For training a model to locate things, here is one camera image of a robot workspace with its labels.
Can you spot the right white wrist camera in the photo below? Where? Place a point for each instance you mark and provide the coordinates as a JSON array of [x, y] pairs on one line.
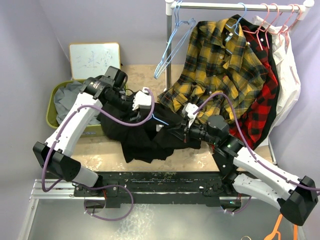
[[189, 111]]

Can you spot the small whiteboard yellow frame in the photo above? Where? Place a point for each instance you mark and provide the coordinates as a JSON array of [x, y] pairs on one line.
[[93, 59]]

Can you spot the grey shirt in bin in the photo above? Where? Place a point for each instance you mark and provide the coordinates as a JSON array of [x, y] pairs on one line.
[[64, 99]]

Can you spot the white shirt on rack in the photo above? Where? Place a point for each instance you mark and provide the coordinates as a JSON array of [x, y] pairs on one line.
[[290, 84]]

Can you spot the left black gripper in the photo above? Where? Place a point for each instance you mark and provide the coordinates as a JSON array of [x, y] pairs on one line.
[[137, 114]]

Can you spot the green plastic laundry bin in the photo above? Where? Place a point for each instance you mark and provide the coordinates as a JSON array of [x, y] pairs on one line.
[[92, 130]]

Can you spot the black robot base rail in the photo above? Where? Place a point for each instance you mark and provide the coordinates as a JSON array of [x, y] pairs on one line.
[[163, 188]]

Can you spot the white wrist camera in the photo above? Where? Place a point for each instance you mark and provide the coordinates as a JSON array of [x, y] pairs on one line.
[[189, 111], [143, 99]]

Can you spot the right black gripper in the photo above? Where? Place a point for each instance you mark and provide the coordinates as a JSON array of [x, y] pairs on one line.
[[179, 132]]

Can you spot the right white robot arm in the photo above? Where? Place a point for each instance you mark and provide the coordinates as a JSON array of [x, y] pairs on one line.
[[250, 174]]

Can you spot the pink hanger middle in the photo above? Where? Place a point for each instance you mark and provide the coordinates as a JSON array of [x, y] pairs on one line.
[[277, 15]]

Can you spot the aluminium extrusion frame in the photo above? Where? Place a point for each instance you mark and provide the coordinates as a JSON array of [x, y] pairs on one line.
[[61, 191]]

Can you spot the black t-shirt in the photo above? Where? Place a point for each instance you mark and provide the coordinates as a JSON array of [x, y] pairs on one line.
[[149, 141]]

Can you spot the red black plaid shirt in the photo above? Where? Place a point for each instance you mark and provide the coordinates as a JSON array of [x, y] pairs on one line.
[[260, 112]]

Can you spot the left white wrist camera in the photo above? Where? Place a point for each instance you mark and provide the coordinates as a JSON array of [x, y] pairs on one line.
[[143, 99]]

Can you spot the yellow plaid shirt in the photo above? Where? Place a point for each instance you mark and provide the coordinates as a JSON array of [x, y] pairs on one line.
[[191, 85]]

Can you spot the blue hanger holding plaid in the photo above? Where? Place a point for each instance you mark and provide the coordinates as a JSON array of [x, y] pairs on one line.
[[236, 24]]

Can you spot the orange plastic hanger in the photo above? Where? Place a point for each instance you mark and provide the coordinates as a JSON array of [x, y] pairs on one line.
[[276, 233]]

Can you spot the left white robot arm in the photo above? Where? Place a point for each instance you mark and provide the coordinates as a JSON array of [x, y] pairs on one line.
[[55, 155]]

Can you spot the light blue wire hanger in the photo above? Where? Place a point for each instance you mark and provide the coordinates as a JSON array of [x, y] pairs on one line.
[[158, 120]]

